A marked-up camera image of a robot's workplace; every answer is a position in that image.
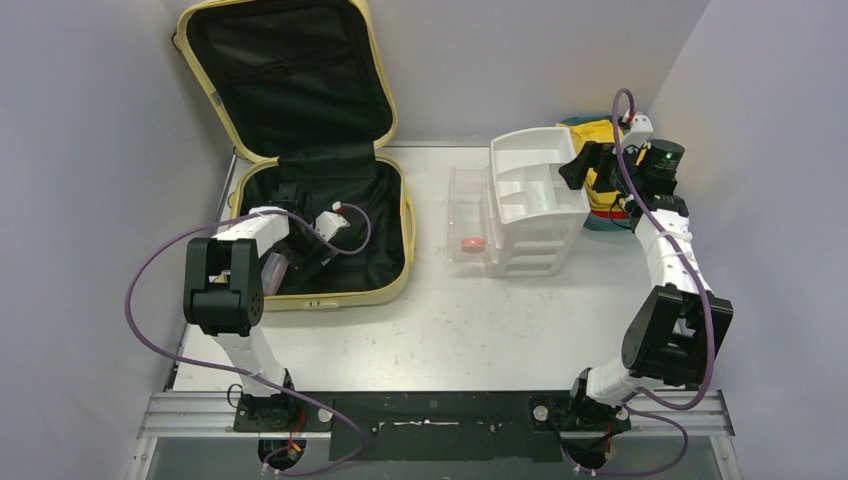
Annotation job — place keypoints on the white plastic drawer organizer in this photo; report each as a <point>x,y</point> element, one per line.
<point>519,204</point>

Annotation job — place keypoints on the yellow hard-shell suitcase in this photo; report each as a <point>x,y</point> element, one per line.
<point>301,91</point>

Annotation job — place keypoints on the round pink compact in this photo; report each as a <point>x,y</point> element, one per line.
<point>473,245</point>

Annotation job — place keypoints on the teal transparent plastic tray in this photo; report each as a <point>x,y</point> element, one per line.
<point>605,211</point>

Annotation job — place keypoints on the yellow garment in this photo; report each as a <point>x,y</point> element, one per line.
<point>617,129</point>

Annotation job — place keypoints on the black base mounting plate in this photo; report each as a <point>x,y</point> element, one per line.
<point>540,426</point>

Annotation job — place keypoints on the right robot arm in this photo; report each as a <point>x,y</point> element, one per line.
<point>674,338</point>

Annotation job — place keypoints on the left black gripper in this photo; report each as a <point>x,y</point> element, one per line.
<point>308,265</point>

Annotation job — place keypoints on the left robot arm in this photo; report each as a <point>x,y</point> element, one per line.
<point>227,278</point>

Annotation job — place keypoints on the clear plastic bottle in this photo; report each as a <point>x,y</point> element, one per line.
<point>272,273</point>

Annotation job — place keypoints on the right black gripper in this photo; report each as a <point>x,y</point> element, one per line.
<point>597,161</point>

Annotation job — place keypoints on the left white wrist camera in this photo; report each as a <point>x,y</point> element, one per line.
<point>331,222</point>

